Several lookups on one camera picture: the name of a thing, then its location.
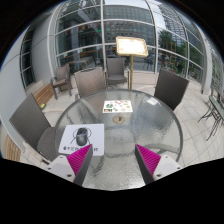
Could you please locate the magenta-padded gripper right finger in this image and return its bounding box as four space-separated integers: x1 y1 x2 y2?
134 143 183 186

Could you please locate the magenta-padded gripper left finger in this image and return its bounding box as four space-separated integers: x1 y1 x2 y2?
45 143 94 187

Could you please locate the black computer mouse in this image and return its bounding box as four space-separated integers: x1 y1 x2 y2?
75 127 90 143

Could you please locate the white printed mouse pad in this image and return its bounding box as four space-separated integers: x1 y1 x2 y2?
58 123 106 157

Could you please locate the colourful picture sheet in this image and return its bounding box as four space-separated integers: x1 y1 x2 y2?
101 99 134 115

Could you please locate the dark grey wicker chair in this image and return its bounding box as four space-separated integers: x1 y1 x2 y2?
8 93 66 163
153 68 191 112

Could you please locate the wooden slat bench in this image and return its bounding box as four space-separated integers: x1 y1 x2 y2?
0 82 55 163

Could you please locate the brown wicker armchair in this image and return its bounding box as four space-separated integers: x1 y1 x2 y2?
73 66 109 100
49 63 72 100
105 57 131 89

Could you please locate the metal-framed glass side table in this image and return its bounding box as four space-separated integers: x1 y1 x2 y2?
197 94 224 142

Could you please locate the gold menu stand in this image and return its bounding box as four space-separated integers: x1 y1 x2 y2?
115 36 150 91

